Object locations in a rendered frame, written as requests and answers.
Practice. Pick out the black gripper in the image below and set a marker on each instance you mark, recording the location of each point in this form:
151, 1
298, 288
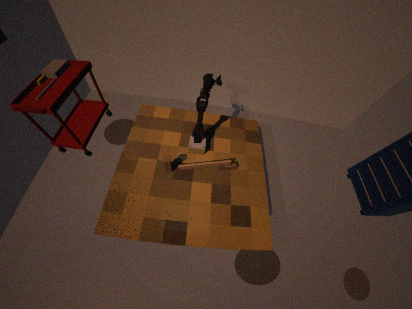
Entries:
218, 81

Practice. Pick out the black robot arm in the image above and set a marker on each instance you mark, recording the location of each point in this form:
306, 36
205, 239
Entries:
201, 106

